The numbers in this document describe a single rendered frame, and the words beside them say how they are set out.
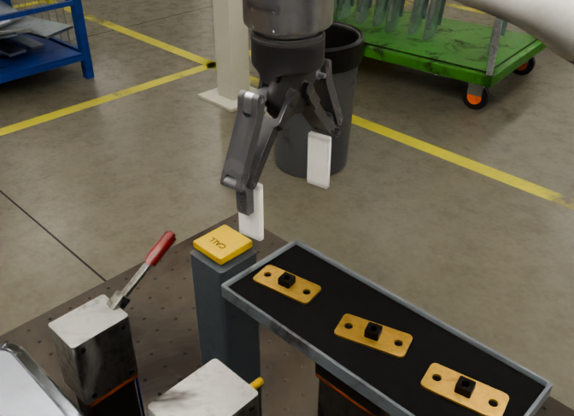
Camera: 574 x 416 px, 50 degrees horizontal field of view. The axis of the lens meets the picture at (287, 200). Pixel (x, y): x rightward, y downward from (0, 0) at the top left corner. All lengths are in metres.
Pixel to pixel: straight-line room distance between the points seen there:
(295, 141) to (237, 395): 2.55
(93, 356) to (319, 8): 0.57
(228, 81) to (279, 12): 3.60
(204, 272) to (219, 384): 0.19
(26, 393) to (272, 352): 0.57
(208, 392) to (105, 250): 2.19
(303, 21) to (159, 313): 0.99
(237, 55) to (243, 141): 3.53
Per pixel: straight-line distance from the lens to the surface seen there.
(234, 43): 4.09
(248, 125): 0.61
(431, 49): 4.44
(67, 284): 2.74
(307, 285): 0.78
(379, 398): 0.67
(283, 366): 1.32
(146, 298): 1.50
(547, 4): 0.82
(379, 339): 0.72
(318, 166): 0.76
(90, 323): 0.92
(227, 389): 0.74
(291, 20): 0.59
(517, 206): 3.28
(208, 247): 0.86
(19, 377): 0.97
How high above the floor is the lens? 1.67
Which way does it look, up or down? 32 degrees down
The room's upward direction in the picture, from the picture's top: straight up
